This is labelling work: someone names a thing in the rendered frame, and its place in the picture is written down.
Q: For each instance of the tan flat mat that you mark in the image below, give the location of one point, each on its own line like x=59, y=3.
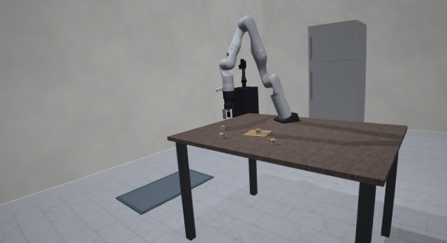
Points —
x=253, y=133

